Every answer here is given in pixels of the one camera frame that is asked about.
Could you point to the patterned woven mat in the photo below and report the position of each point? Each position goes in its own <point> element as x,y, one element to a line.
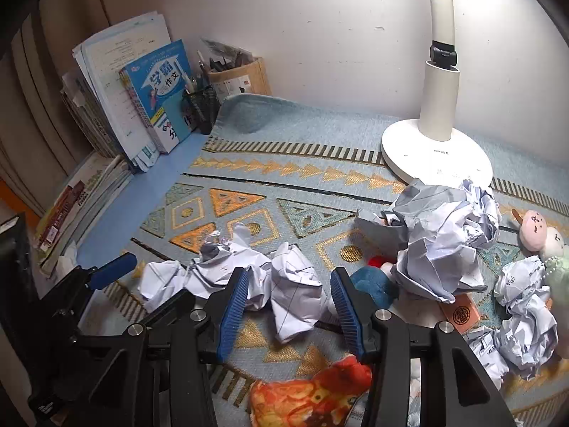
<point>289,178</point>

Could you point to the row of upright books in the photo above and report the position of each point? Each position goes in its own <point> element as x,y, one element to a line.
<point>86,115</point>

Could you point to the blue textbook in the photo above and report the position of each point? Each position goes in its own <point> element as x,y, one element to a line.
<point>162,93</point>

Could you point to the white plush toy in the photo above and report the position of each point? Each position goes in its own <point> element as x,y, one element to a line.
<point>414,391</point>

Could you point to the white desk lamp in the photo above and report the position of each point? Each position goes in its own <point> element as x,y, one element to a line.
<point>438,98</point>

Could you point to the orange cardboard box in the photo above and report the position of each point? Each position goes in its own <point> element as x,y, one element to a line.
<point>460,316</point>

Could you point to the blue plush toy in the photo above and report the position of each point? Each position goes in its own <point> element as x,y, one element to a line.
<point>373,287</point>

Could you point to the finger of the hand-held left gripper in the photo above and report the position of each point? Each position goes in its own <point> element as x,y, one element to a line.
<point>171,304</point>
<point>113,271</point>

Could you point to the black mesh pen holder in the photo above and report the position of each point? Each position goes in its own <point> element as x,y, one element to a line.
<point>202,111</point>

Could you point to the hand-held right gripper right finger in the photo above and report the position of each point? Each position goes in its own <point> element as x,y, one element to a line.
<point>349,316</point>

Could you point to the flat stack of books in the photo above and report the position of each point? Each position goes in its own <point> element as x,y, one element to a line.
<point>80,200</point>

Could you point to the stack of white worksheets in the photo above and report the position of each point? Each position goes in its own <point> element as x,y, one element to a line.
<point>115,62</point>

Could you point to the clear plastic bag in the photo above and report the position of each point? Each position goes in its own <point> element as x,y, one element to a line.
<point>222,51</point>

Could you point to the orange patterned plush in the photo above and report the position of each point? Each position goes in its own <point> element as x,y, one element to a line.
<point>306,396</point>

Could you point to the small red plush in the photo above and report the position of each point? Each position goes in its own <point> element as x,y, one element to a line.
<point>378,261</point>

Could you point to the cardboard storage box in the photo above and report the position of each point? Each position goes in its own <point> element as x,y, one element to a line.
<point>244,80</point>

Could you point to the grey paper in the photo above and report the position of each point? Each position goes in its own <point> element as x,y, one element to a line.
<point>431,271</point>

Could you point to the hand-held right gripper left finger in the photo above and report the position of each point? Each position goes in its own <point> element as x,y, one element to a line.
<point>233,311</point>

